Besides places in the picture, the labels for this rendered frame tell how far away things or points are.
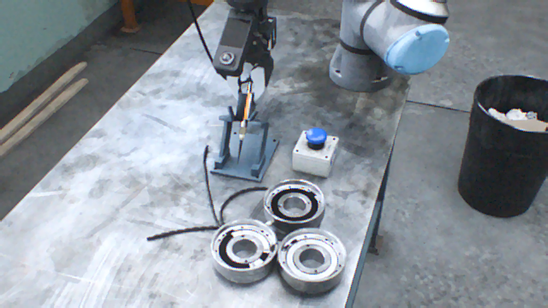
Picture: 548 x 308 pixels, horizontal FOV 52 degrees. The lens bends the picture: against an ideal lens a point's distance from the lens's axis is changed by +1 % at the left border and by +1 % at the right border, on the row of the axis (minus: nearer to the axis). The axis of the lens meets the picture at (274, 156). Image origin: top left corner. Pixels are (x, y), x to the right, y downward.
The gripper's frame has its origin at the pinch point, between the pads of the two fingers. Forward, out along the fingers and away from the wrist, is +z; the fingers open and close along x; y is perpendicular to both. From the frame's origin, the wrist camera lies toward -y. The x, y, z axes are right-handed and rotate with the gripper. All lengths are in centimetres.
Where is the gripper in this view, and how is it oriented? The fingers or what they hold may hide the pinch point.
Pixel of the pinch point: (247, 100)
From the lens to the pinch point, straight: 103.8
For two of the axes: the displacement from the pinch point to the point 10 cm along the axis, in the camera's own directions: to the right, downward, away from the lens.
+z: 0.0, 7.5, 6.6
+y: 2.8, -6.3, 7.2
